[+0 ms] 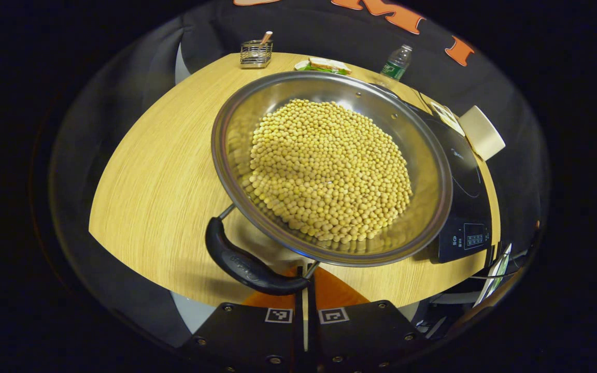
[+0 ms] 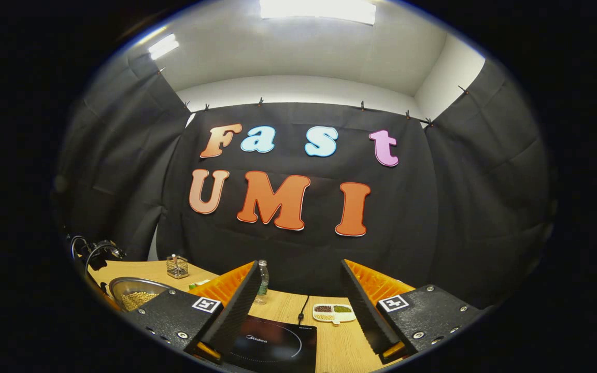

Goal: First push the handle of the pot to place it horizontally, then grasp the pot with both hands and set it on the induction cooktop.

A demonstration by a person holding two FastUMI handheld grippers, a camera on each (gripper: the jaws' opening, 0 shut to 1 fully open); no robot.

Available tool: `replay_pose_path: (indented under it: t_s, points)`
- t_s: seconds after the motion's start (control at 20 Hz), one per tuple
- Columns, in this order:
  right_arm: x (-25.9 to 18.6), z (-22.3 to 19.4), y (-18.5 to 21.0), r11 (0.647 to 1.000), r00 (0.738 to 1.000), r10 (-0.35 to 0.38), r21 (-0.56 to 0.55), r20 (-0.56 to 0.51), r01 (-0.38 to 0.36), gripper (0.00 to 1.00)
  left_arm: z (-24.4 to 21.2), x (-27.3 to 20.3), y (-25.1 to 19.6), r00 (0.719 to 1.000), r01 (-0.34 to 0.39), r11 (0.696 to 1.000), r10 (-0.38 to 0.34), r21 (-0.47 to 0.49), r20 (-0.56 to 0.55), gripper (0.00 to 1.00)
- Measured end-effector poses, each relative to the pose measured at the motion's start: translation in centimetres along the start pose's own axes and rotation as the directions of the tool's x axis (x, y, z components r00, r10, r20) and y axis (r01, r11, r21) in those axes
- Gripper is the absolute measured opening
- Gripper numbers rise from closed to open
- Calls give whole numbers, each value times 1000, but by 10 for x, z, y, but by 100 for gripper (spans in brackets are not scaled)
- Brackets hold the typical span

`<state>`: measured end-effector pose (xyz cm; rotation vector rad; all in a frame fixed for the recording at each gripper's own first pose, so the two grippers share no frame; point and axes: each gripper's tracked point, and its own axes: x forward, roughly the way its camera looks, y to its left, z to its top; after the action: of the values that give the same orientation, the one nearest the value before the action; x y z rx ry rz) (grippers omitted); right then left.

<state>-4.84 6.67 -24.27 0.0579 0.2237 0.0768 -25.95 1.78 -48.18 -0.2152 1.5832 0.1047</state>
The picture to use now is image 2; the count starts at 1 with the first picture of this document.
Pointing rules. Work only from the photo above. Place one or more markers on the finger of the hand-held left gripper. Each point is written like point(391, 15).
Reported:
point(102, 295)

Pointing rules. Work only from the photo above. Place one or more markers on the clear plastic water bottle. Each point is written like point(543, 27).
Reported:
point(263, 282)

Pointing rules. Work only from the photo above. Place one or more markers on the pile of soybeans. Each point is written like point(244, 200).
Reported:
point(138, 299)

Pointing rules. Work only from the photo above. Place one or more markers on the black induction cooktop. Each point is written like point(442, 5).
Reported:
point(278, 352)

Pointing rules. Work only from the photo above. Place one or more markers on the row of black cloth clips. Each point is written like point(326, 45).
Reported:
point(260, 101)

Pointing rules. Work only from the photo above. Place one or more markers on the sandwich with lettuce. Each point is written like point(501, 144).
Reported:
point(197, 284)

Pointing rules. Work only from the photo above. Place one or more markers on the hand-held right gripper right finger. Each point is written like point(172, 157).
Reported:
point(366, 311)

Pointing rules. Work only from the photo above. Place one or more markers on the small ceiling light panel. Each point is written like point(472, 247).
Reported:
point(164, 46)

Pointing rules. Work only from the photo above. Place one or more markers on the white divided dish of grains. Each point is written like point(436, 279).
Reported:
point(333, 312)

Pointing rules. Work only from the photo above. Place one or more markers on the large ceiling light panel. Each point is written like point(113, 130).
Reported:
point(319, 10)

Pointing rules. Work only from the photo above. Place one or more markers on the black backdrop cloth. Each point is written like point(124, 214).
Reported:
point(459, 207)

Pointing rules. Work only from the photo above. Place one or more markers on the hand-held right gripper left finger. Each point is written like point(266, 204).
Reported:
point(236, 311)

